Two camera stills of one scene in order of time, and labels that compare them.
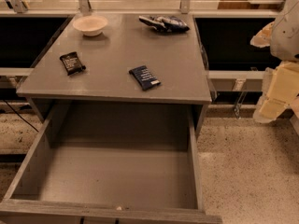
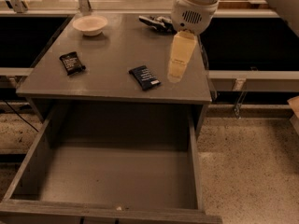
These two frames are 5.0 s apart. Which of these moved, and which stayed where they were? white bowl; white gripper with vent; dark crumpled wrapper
Moved: white gripper with vent
Stayed: white bowl; dark crumpled wrapper
